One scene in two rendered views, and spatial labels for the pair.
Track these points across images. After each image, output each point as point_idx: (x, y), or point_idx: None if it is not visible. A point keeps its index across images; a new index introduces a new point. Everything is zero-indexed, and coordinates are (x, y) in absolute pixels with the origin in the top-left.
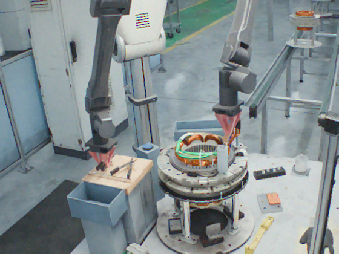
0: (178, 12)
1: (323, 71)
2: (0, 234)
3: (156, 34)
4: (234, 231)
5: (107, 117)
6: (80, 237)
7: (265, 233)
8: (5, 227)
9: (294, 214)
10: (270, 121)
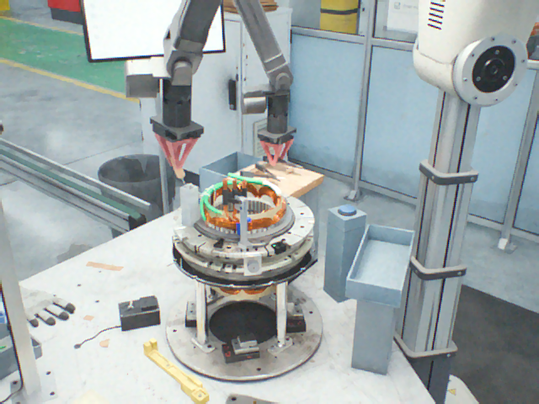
0: None
1: None
2: (504, 299)
3: (445, 51)
4: (194, 338)
5: (246, 89)
6: (504, 386)
7: (176, 385)
8: (521, 302)
9: None
10: None
